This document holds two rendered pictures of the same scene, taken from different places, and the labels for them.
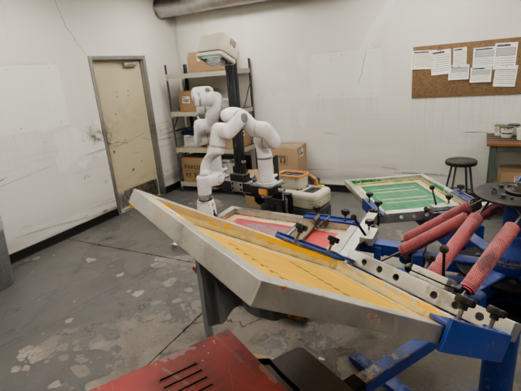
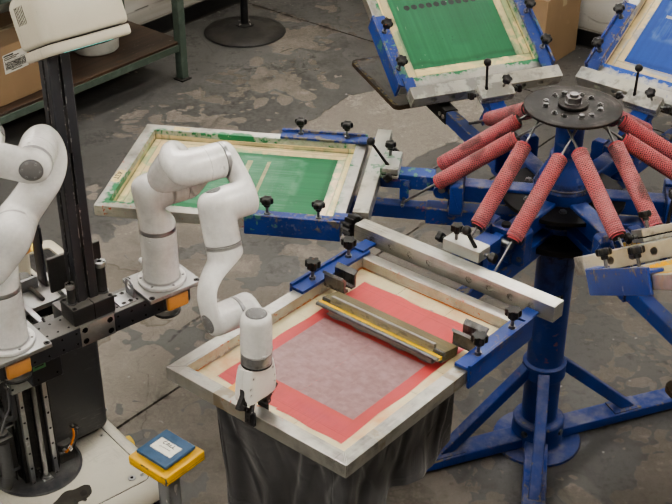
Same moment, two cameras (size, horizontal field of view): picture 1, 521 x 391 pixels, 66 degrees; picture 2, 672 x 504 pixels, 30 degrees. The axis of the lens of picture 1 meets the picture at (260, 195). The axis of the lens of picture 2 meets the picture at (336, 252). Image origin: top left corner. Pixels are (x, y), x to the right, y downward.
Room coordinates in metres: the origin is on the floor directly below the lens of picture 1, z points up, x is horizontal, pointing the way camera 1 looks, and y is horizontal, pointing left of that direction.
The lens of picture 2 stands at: (1.44, 2.58, 2.94)
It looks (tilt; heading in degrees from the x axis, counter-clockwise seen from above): 32 degrees down; 281
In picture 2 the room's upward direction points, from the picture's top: straight up
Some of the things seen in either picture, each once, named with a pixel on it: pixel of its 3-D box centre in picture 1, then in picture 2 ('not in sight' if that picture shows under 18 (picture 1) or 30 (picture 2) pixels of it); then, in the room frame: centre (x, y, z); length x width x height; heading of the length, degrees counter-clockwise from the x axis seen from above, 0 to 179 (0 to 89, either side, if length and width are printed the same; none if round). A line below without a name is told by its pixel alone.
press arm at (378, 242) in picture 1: (381, 247); (475, 252); (1.61, -0.52, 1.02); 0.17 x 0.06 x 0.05; 61
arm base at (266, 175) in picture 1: (267, 170); (156, 251); (2.41, -0.05, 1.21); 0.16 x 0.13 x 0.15; 140
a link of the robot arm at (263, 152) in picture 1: (264, 145); (158, 200); (2.39, -0.05, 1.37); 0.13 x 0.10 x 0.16; 44
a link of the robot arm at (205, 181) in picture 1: (210, 182); (249, 323); (2.08, 0.26, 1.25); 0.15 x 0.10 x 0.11; 141
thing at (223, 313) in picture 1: (243, 299); (402, 468); (1.73, 0.12, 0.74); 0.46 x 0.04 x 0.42; 61
